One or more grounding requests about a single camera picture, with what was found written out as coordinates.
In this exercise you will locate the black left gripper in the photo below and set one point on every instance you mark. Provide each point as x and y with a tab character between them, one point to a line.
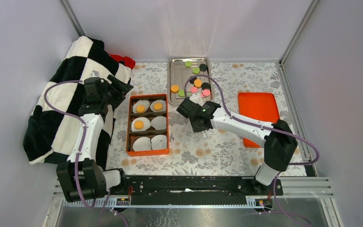
120	90

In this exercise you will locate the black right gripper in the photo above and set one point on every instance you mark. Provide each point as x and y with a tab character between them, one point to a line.
196	129

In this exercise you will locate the yellow cookie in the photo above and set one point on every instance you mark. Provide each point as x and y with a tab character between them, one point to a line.
140	109
157	106
138	125
197	83
174	88

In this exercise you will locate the stainless steel tray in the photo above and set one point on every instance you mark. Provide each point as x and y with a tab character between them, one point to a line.
179	75

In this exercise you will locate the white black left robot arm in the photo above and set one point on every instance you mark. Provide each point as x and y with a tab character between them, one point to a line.
80	177

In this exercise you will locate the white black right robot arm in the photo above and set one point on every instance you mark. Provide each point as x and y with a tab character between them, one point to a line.
276	139

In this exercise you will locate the black white checkered blanket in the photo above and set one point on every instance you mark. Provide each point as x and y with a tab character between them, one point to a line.
51	136

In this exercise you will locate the pink cookie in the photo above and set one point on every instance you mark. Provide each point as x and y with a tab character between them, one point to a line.
206	92
194	89

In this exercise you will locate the red cloth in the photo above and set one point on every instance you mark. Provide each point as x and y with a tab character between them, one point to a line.
126	61

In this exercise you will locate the white paper cookie liner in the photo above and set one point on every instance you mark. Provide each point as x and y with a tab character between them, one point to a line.
159	142
146	103
142	144
159	123
147	124
163	102

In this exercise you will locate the green cookie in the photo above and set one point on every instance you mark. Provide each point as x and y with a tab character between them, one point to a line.
187	64
196	71
181	93

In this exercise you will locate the black cookie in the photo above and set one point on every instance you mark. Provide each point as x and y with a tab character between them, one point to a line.
203	67
205	86
192	80

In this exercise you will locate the orange cookie box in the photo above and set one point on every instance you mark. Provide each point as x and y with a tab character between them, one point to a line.
151	132

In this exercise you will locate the orange box lid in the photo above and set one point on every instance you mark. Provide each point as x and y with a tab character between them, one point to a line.
259	106

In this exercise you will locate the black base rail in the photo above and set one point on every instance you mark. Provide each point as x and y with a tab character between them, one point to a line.
193	190

